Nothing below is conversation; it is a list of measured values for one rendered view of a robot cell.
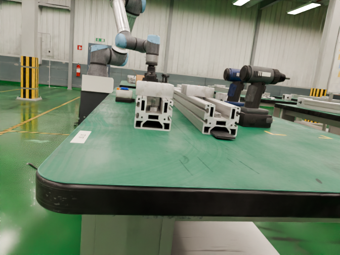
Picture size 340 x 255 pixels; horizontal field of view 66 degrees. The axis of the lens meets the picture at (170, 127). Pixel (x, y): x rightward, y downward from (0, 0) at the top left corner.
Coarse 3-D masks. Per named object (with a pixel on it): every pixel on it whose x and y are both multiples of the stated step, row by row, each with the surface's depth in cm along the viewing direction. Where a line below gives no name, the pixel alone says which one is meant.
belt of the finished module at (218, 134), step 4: (212, 128) 79; (216, 128) 79; (220, 128) 80; (212, 132) 72; (216, 132) 73; (220, 132) 73; (224, 132) 74; (216, 136) 68; (220, 136) 68; (224, 136) 68; (228, 136) 69; (232, 136) 69
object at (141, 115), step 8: (144, 96) 75; (136, 104) 73; (144, 104) 78; (160, 104) 80; (168, 104) 71; (136, 112) 70; (144, 112) 71; (152, 112) 73; (160, 112) 74; (168, 112) 71; (136, 120) 76; (144, 120) 71; (152, 120) 71; (160, 120) 71; (168, 120) 72; (136, 128) 71; (144, 128) 71; (152, 128) 72; (160, 128) 73; (168, 128) 73
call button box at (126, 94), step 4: (116, 92) 132; (120, 92) 132; (124, 92) 132; (128, 92) 132; (132, 92) 137; (116, 96) 132; (120, 96) 132; (124, 96) 132; (128, 96) 132; (116, 100) 132; (120, 100) 132; (124, 100) 133; (128, 100) 133; (132, 100) 136
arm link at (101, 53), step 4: (92, 48) 185; (96, 48) 183; (100, 48) 184; (104, 48) 185; (108, 48) 191; (92, 52) 185; (96, 52) 184; (100, 52) 184; (104, 52) 186; (108, 52) 188; (92, 56) 185; (96, 56) 184; (100, 56) 184; (104, 56) 186; (108, 56) 188; (92, 60) 185; (96, 60) 184; (100, 60) 185; (104, 60) 187; (108, 60) 189
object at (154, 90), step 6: (138, 84) 76; (144, 84) 76; (150, 84) 76; (156, 84) 76; (162, 84) 77; (168, 84) 77; (138, 90) 76; (144, 90) 76; (150, 90) 77; (156, 90) 77; (162, 90) 77; (168, 90) 77; (150, 96) 77; (156, 96) 77; (162, 96) 77; (168, 96) 77; (150, 102) 79; (156, 102) 79
